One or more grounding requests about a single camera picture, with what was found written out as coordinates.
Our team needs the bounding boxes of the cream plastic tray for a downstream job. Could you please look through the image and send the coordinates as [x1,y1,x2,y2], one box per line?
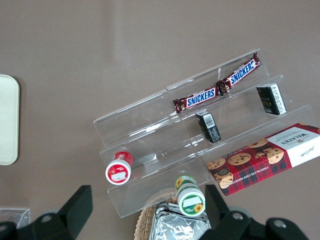
[0,74,20,166]

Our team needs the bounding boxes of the green lidded sunflower jar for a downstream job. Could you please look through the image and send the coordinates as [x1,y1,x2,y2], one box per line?
[174,175,206,217]

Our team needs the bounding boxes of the red lidded small jar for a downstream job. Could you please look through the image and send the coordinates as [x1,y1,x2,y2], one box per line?
[104,150,134,186]

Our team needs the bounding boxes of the small black carton barcode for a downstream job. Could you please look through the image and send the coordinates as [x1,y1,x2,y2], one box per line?
[194,111,222,144]

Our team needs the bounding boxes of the Walkers shortbread cookie box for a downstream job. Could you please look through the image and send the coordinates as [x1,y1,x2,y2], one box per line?
[206,122,320,197]

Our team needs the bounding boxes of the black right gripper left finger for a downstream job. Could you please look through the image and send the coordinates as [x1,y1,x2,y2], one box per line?
[0,185,94,240]

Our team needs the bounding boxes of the clear acrylic stepped stand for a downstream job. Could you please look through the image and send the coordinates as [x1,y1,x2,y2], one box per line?
[93,87,210,219]
[166,48,320,198]

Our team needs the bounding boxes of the small black carton gold print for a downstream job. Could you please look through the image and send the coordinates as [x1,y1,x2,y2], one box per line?
[256,82,288,116]

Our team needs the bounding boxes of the silver foil packet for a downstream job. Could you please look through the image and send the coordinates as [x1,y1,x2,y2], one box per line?
[149,201,212,240]

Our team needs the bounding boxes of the small clear plastic box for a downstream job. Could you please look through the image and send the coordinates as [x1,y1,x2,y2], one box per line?
[0,206,31,230]

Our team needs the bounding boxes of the Snickers chocolate bar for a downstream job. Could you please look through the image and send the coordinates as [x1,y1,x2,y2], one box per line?
[216,51,262,97]
[172,86,219,115]

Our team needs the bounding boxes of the light tan wicker basket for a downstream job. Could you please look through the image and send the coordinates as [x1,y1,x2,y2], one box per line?
[134,191,208,240]

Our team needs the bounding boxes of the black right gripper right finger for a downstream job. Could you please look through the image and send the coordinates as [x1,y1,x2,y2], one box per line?
[199,184,310,240]

